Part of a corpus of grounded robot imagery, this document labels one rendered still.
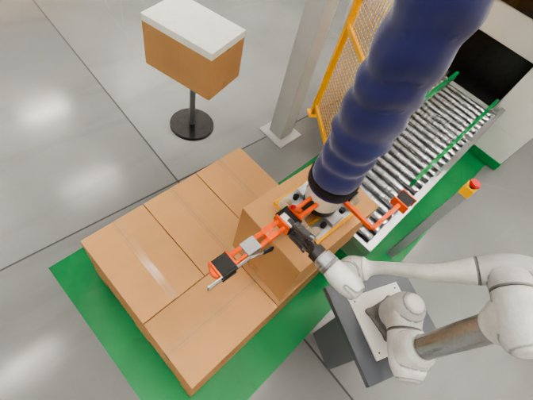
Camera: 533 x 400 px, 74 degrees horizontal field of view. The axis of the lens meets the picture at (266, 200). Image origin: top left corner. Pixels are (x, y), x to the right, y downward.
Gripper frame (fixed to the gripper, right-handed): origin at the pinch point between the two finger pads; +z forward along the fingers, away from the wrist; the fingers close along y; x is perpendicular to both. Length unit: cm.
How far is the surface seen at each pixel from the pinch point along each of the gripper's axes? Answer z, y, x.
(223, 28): 140, 17, 86
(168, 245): 48, 65, -28
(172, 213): 64, 65, -14
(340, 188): -7.5, -18.5, 18.3
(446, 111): 2, 66, 246
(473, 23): -11, -90, 23
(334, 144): 3.1, -36.0, 16.9
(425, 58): -8, -79, 18
